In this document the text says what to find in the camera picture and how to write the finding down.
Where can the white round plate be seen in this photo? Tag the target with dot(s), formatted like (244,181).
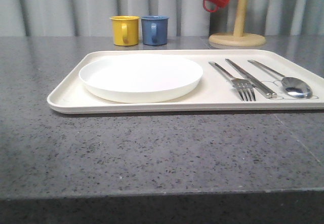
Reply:
(141,78)

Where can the yellow enamel mug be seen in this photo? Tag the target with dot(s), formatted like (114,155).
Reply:
(125,30)

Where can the grey curtain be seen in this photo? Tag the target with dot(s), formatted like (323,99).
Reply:
(186,17)

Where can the silver metal chopstick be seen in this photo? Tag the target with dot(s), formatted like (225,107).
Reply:
(250,80)
(263,87)

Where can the cream rabbit serving tray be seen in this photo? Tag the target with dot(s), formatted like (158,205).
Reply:
(213,92)

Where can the silver metal fork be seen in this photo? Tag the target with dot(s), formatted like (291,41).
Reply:
(244,88)

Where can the wooden mug tree stand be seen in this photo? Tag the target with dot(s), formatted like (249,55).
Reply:
(238,38)

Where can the silver metal spoon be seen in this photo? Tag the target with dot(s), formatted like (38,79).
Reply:
(294,87)

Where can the blue enamel mug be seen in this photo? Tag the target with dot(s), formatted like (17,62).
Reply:
(154,30)

